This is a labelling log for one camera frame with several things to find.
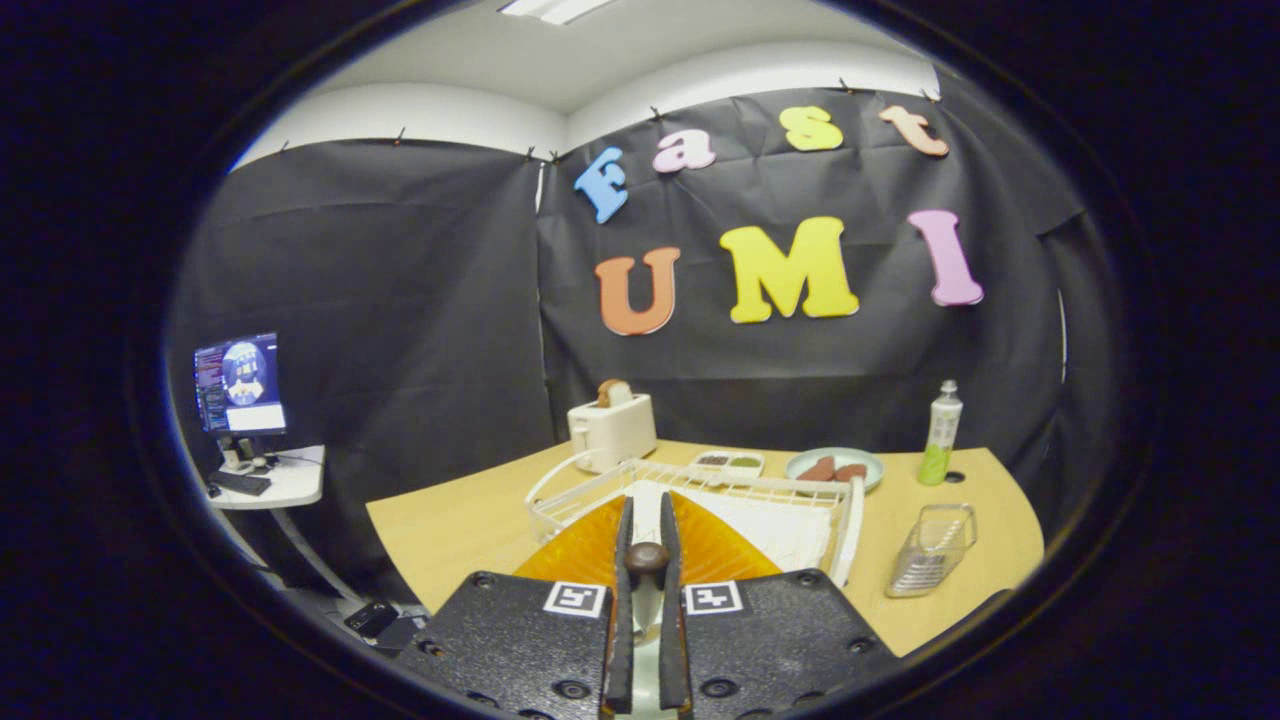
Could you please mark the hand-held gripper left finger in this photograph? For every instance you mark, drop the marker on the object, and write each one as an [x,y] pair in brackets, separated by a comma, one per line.
[622,620]

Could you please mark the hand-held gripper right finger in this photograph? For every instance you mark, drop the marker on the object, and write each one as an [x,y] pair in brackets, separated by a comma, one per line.
[672,620]

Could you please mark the pale green plate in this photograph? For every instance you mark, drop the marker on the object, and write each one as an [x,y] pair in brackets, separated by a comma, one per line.
[647,690]

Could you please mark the small round food dish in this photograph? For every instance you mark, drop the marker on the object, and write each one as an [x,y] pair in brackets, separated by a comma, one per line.
[865,460]

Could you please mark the white condiment tray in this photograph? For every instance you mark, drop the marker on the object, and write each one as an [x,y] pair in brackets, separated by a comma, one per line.
[728,463]

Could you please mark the white toaster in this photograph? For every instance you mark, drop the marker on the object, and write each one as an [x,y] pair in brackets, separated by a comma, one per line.
[612,435]

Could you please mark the brown sausage piece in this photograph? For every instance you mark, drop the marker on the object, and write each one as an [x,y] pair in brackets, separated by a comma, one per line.
[851,472]
[816,470]

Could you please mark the brown bread slice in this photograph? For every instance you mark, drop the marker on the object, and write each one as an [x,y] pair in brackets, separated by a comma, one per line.
[613,393]

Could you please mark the green and white bottle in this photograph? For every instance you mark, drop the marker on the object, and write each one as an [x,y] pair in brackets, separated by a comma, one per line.
[940,430]

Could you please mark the white side table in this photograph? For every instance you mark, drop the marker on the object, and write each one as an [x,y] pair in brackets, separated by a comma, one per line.
[295,485]

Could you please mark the black backdrop cloth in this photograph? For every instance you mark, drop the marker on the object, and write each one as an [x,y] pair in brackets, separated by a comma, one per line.
[400,300]

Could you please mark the black keyboard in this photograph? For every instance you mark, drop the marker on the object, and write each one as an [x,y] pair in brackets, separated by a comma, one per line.
[240,483]

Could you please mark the computer monitor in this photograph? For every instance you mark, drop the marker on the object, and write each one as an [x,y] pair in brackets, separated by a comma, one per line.
[240,385]

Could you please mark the ceiling light panel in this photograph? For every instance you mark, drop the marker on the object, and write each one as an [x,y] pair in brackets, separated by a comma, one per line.
[555,8]

